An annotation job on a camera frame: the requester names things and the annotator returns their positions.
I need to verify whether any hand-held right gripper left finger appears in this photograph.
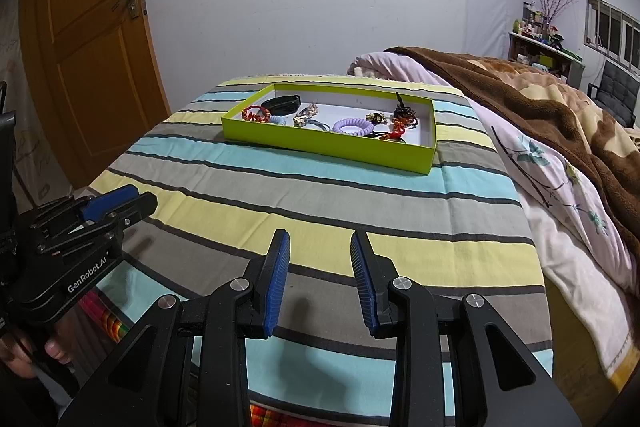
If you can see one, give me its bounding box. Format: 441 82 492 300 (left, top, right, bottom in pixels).
57 228 292 427

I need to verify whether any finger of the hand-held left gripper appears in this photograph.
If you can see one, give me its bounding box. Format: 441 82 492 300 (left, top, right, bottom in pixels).
81 185 140 224
92 192 159 235

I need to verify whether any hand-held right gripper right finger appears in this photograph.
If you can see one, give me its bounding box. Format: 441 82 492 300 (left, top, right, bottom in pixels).
350 229 583 427

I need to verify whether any green cardboard box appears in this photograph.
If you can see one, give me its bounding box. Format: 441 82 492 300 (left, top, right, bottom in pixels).
221 82 437 176

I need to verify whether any red knotted bracelet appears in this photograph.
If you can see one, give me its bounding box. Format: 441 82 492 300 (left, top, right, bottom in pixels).
240 104 271 124

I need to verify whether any purple spiral hair tie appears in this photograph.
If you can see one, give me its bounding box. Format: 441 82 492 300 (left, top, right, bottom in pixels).
331 118 375 138

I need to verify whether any rhinestone hair clip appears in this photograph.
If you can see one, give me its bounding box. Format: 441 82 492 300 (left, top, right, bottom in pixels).
292 102 321 128

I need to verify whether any person's left hand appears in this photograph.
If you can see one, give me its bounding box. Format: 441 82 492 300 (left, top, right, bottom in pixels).
0 331 74 379

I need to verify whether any striped bedsheet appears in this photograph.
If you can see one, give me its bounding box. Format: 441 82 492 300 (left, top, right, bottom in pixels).
80 74 554 427

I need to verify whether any wooden door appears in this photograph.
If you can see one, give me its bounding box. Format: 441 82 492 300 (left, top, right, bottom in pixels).
17 0 174 188

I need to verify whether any black wrist band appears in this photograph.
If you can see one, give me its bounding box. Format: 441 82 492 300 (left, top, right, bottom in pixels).
260 94 302 117

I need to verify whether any brown beaded ornament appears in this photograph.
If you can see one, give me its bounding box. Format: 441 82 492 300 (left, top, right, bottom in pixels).
392 92 419 128

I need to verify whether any pink floral quilt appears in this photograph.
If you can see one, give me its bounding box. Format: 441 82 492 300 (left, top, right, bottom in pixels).
347 51 640 381

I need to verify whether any brown fleece blanket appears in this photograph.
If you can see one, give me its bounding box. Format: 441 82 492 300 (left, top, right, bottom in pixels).
383 46 640 254

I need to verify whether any black chair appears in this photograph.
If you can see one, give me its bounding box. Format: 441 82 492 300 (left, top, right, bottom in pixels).
588 59 640 128

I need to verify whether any window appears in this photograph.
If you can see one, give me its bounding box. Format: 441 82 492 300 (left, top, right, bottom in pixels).
584 0 640 76

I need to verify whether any cluttered wall shelf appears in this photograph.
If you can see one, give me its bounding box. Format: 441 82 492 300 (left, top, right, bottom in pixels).
507 0 586 80

